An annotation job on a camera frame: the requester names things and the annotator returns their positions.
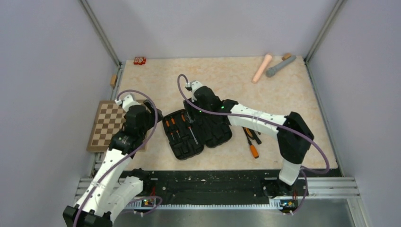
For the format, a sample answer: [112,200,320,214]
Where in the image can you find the small orange bit driver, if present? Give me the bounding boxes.
[166,120,175,141]

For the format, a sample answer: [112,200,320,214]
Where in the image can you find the black plastic tool case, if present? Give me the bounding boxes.
[162,109,233,160]

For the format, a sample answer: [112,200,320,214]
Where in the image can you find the long orange handled screwdriver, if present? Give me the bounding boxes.
[243,127,259,159]

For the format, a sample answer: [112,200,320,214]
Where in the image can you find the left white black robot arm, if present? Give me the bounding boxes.
[62,99,163,227]

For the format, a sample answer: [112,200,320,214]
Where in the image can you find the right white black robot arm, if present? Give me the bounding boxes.
[185,81,314,195]

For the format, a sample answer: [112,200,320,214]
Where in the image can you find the wooden chessboard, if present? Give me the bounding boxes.
[87,100,128,153]

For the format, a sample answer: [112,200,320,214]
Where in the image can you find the left wooden block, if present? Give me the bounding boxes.
[109,74,118,87]

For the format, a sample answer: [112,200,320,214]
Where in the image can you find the wooden block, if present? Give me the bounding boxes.
[109,74,118,87]
[281,52,292,61]

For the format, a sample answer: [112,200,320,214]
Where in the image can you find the red toy car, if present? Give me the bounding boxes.
[133,57,147,65]

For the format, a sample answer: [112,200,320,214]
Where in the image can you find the grey toy microphone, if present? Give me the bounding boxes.
[265,55,296,78]

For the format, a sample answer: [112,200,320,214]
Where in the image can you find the pink toy microphone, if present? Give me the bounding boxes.
[251,53,273,84]

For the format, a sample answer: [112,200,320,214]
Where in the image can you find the back wooden block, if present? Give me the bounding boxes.
[281,52,292,61]

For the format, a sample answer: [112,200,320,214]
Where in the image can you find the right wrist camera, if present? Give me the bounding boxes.
[185,80,203,92]

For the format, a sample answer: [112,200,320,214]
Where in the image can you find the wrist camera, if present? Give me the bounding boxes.
[114,94,140,112]
[185,80,203,92]

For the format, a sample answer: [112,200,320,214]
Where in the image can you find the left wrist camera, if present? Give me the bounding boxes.
[114,94,140,112]

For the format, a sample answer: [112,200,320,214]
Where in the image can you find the orange handled pliers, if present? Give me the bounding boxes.
[244,127,259,140]

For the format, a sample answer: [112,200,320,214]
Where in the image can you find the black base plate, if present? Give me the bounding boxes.
[140,170,306,205]

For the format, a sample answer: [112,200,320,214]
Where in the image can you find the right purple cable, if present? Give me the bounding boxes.
[177,74,331,217]

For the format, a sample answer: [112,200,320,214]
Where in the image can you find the aluminium frame rail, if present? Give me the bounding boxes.
[76,169,369,227]

